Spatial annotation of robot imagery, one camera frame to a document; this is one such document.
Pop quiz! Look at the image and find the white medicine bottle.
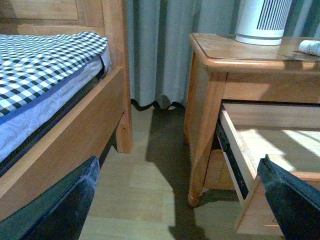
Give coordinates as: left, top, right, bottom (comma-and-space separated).
298, 40, 320, 56

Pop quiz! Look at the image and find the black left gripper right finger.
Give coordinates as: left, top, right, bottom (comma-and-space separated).
257, 155, 320, 240

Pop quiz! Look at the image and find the grey pleated curtain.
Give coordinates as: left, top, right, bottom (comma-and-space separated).
124, 0, 320, 112

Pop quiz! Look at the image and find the wooden bed frame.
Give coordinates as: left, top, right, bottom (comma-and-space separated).
0, 0, 133, 219

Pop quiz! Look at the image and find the checkered bed sheet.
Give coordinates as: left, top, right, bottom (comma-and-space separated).
0, 31, 108, 117

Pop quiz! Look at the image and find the grey quilted mattress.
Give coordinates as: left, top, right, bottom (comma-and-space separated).
0, 46, 111, 161

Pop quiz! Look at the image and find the wooden drawer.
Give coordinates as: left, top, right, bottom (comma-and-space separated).
204, 149, 235, 190
215, 102, 320, 236

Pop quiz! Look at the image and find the white cylindrical air purifier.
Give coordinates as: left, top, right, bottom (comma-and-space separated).
235, 0, 292, 46

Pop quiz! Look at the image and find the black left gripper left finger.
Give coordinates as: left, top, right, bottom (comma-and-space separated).
0, 156, 101, 240

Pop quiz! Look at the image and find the wooden nightstand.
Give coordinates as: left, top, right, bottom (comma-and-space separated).
184, 33, 320, 207

